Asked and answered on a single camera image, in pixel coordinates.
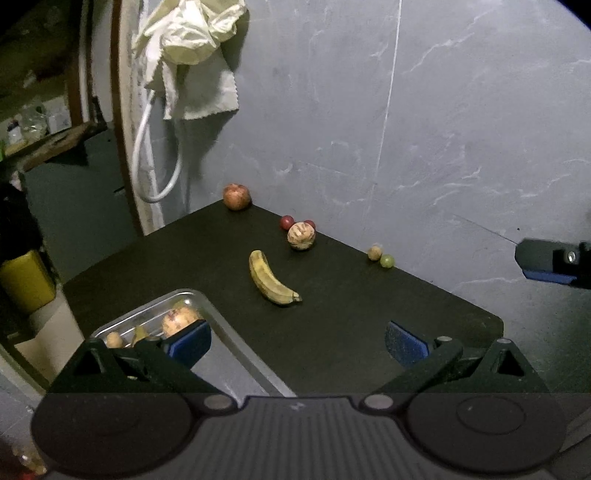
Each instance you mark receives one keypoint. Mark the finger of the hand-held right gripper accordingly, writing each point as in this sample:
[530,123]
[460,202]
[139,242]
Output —
[545,256]

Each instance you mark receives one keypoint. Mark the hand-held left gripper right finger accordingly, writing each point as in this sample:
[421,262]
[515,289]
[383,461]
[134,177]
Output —
[404,344]

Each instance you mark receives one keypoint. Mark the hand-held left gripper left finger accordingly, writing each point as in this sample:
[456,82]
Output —
[191,344]

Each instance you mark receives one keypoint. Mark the striped pepino melon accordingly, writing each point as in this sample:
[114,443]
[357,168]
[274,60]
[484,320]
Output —
[178,321]
[301,236]

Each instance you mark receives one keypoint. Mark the metal tray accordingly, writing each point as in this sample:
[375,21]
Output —
[221,364]

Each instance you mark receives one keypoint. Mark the small tan longan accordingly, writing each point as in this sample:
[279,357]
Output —
[114,340]
[375,253]

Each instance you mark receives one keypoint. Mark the green grape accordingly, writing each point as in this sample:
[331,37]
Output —
[387,261]

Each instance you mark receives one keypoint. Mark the red apple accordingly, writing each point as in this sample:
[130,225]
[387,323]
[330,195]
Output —
[237,197]

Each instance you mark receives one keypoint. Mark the grey cabinet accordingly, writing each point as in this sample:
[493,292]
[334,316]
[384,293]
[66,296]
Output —
[78,207]

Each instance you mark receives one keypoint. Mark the yellow container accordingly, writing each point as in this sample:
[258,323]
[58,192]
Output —
[25,279]

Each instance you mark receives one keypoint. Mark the white hanging towel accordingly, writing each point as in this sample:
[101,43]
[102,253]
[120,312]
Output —
[207,92]

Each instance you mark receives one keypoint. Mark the small white box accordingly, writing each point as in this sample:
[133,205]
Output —
[59,117]

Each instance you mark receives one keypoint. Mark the clear plastic bag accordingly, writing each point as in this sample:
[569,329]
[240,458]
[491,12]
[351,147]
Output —
[34,121]

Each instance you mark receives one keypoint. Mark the white jar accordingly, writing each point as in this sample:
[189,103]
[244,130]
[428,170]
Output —
[14,132]

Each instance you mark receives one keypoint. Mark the cream crumpled cloth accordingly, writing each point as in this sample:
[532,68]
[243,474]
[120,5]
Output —
[189,32]

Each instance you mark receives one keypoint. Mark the wooden shelf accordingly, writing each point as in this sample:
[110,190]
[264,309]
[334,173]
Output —
[41,55]

